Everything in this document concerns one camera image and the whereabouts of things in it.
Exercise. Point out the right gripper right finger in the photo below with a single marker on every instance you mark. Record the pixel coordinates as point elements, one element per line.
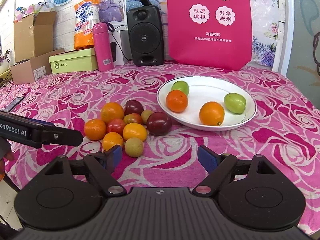
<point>219,168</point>

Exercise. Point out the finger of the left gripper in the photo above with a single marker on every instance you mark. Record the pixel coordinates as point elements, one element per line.
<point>61,136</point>

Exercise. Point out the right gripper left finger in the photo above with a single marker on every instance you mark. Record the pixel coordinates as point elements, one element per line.
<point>100,167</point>

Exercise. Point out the small yellow orange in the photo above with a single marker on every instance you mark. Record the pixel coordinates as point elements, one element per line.
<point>135,130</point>
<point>112,139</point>

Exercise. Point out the tan longan front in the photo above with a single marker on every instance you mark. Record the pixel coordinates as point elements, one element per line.
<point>134,147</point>

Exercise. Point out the tan longan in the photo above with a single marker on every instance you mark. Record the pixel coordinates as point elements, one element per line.
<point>145,115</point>
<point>134,147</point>

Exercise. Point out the orange large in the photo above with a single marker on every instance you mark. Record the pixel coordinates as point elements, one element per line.
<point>212,114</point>

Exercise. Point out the red green tomato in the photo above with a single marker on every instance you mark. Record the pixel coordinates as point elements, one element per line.
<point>133,118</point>

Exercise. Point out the dark plum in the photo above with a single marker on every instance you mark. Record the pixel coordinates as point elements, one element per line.
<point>159,123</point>
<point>133,106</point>

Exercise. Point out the green apple fruit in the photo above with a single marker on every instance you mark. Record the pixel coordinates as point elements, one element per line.
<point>235,103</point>
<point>181,86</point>

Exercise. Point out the orange front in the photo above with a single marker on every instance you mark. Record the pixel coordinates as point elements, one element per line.
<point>176,101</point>

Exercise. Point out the tan longan back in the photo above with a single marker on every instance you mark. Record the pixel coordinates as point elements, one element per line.
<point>145,115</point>

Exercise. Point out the person's left hand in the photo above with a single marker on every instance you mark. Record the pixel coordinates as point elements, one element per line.
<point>6,154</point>

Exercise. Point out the smartphone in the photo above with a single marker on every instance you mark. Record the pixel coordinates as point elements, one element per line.
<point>13,104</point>

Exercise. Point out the small cardboard box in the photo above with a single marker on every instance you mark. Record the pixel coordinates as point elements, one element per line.
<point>34,69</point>

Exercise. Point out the pink rose tablecloth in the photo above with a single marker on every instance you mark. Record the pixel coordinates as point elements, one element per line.
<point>285,128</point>

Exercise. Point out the green shoe box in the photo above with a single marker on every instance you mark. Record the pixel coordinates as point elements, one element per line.
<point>74,61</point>

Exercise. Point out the pink thermos bottle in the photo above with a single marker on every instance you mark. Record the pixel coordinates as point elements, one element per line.
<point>102,47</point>

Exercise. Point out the large open cardboard box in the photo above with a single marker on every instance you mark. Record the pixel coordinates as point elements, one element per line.
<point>33,35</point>

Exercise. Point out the white box behind thermos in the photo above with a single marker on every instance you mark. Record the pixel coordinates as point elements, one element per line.
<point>120,46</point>

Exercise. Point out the orange paper cup package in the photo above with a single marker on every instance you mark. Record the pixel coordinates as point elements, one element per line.
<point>86,16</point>

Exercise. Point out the black speaker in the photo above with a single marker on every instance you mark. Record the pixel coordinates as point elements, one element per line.
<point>146,35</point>

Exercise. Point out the magenta fabric bag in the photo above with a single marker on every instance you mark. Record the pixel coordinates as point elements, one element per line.
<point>212,33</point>

